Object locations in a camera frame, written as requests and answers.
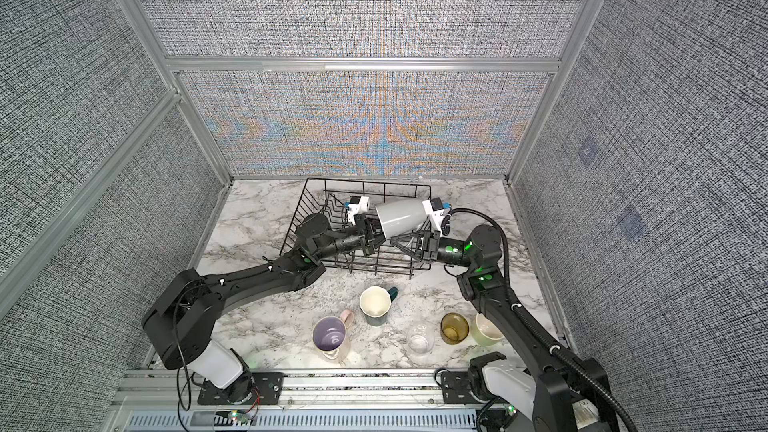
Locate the black wire dish rack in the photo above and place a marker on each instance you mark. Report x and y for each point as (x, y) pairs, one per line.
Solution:
(353, 233)

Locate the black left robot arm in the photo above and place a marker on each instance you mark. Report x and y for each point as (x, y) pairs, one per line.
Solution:
(180, 322)

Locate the pink iridescent mug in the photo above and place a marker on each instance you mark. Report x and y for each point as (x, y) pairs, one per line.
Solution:
(330, 336)

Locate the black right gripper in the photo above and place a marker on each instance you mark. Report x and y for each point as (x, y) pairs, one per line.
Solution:
(430, 247)

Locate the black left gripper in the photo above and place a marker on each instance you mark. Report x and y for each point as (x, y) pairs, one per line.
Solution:
(367, 232)

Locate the grey ceramic mug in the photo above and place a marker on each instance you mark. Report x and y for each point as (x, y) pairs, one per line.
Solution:
(400, 217)

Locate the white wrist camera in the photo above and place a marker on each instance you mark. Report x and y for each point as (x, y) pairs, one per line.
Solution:
(439, 215)
(356, 205)

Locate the dark green mug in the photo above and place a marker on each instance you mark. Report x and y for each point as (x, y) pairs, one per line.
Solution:
(375, 303)

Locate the white vented grille strip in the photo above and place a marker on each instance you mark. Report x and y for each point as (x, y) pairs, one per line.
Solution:
(306, 420)

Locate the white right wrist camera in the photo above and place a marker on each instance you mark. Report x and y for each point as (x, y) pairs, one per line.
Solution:
(439, 215)

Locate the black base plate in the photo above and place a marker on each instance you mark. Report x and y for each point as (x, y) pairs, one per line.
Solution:
(455, 387)
(262, 388)

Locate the amber glass cup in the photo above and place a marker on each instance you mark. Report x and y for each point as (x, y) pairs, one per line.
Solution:
(454, 328)

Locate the light green mug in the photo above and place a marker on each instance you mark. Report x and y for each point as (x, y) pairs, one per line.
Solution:
(484, 332)

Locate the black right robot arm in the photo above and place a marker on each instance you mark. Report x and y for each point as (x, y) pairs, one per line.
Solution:
(557, 372)

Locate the clear glass cup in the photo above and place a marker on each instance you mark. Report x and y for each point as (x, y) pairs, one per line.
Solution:
(420, 339)

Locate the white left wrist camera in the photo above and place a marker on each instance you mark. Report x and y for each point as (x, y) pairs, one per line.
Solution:
(356, 205)

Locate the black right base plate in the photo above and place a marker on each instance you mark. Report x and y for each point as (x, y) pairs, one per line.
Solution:
(455, 387)

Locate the aluminium front rail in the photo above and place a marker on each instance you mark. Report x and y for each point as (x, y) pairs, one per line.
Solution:
(311, 389)

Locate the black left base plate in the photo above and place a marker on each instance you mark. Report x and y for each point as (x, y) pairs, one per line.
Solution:
(262, 388)

